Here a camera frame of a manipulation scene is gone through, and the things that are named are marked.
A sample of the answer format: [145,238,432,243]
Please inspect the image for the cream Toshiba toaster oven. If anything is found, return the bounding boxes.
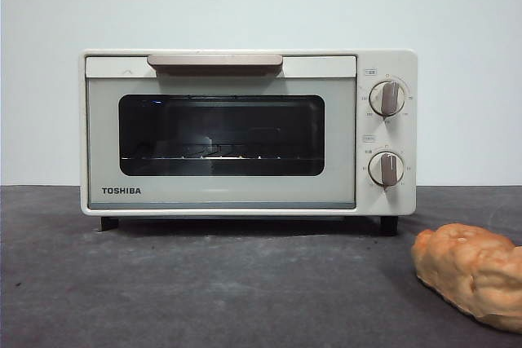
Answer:
[77,48,419,238]

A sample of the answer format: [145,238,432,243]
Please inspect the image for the beige oven dial knob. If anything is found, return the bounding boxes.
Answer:
[367,151,405,192]
[368,80,407,117]

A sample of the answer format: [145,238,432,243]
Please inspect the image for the golden brown bread loaf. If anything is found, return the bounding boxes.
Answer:
[410,222,522,333]

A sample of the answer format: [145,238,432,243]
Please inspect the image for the glass oven door with handle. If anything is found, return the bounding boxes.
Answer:
[84,53,358,210]

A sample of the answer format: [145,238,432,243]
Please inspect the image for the metal wire oven rack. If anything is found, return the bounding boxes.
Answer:
[121,153,324,162]

